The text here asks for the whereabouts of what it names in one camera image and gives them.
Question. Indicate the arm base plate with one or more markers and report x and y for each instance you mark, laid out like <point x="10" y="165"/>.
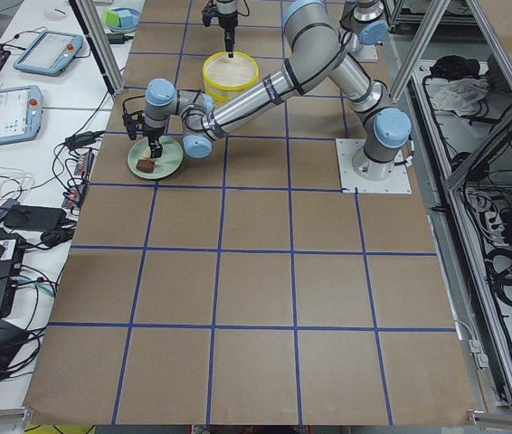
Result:
<point x="358" y="174"/>

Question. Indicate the lower blue teach pendant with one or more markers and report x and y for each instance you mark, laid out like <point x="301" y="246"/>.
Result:
<point x="21" y="112"/>

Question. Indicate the blue foam block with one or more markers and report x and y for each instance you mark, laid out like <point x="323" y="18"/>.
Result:
<point x="126" y="18"/>

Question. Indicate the white cloth pile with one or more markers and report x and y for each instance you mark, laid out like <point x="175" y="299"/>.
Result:
<point x="463" y="97"/>

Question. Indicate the yellow steamer layer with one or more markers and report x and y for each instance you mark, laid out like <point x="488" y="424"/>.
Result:
<point x="220" y="100"/>
<point x="226" y="76"/>

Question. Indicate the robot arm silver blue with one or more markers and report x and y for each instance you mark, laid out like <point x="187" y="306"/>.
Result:
<point x="318" y="52"/>
<point x="364" y="21"/>

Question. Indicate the white steamed bun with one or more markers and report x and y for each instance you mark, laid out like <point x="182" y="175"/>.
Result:
<point x="155" y="151"/>

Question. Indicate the small black power brick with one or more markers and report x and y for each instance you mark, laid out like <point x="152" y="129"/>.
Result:
<point x="116" y="38"/>

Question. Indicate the brown steamed bun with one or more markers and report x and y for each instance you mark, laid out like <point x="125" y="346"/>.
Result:
<point x="145" y="166"/>

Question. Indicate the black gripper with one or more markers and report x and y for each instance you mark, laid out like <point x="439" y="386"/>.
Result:
<point x="152" y="132"/>
<point x="227" y="23"/>

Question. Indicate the black power adapter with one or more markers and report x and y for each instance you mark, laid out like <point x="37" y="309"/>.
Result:
<point x="33" y="218"/>

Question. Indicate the aluminium frame post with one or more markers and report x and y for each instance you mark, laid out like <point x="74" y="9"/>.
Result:
<point x="89" y="21"/>

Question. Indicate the blue plate with blocks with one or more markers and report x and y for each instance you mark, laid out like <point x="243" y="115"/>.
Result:
<point x="136" y="15"/>

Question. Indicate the green foam block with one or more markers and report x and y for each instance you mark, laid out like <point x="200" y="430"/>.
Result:
<point x="111" y="18"/>

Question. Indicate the light green plate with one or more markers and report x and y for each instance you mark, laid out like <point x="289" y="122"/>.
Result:
<point x="166" y="165"/>

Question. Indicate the blue teach pendant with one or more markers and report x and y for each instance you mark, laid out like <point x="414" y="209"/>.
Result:
<point x="50" y="53"/>
<point x="21" y="112"/>

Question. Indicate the upper blue teach pendant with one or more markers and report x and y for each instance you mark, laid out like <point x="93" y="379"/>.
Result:
<point x="50" y="53"/>

